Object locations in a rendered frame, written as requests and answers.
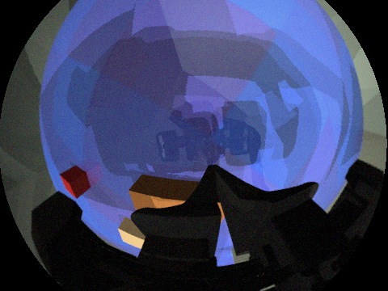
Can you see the red square block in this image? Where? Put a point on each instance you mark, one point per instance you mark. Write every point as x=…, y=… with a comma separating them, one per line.
x=75, y=181

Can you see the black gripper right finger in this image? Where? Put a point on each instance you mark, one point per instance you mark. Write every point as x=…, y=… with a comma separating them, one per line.
x=249, y=209

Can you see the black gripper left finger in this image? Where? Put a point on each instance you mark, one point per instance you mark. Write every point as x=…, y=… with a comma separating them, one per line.
x=198, y=217

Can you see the tan rectangular block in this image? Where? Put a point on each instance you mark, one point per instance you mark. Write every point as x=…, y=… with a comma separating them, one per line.
x=130, y=234

